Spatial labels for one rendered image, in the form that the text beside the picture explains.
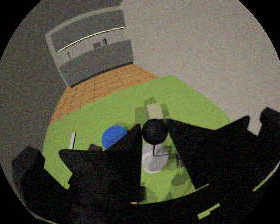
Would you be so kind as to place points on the black flat rectangular pad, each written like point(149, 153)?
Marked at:
point(93, 148)

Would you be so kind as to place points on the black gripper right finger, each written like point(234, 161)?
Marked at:
point(201, 148)

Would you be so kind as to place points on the blue short cylinder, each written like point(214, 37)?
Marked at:
point(112, 134)

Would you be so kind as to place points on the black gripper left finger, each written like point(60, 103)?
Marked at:
point(121, 162)

